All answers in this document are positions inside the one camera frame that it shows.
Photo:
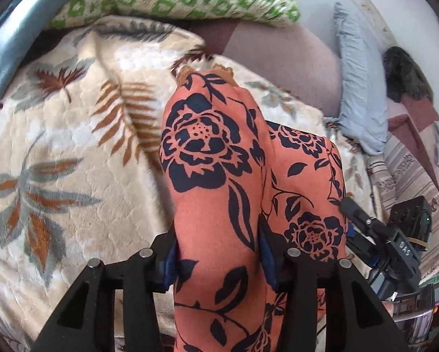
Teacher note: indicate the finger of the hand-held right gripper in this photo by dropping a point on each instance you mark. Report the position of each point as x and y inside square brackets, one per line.
[351, 233]
[362, 216]

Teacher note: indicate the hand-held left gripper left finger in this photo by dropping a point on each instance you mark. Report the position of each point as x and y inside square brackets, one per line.
[170, 264]

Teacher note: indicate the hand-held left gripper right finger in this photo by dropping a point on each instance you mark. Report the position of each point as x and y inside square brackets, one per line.
[267, 260]

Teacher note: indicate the orange floral garment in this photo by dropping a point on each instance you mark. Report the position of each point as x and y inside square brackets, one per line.
[212, 198]

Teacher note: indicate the striped woven mat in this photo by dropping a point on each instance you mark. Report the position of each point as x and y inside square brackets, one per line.
[410, 176]

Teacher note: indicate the maroon cloth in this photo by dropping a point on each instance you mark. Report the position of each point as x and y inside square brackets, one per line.
[417, 117]

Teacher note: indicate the grey-blue pillow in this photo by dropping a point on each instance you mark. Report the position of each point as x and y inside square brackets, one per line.
[362, 80]

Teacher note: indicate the dark furry cloth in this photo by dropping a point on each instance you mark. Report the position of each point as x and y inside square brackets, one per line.
[406, 73]

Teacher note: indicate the cream leaf-print blanket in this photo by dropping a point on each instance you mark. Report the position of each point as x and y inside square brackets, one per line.
[76, 135]

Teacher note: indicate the pink bed sheet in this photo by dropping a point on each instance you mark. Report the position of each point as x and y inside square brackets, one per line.
[278, 55]

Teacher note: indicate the light blue cloth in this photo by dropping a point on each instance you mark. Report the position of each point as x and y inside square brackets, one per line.
[17, 44]

